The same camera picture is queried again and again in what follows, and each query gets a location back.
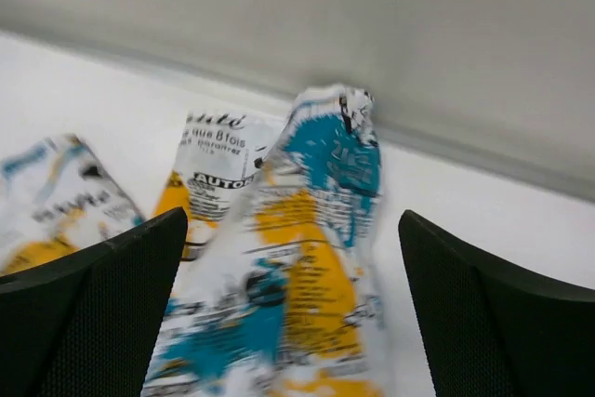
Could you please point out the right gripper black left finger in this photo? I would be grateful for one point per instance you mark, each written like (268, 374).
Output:
(86, 324)

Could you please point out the printed white teal yellow shorts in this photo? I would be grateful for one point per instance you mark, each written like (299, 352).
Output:
(273, 295)

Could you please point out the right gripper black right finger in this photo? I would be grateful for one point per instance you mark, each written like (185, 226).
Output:
(490, 327)

